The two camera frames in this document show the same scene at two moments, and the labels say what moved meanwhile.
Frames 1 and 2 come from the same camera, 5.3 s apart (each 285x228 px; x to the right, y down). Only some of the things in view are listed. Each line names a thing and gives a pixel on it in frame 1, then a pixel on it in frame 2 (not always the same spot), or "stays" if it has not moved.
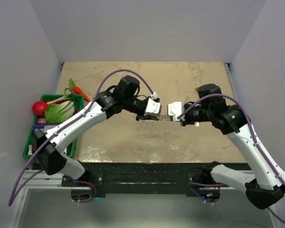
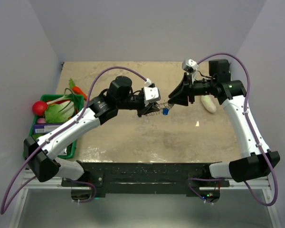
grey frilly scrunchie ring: x=165 y=117 → x=165 y=104
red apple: x=39 y=108 stays
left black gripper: x=143 y=117 → x=150 y=107
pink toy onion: x=41 y=120 stays
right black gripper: x=187 y=121 → x=182 y=99
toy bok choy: x=60 y=112 stays
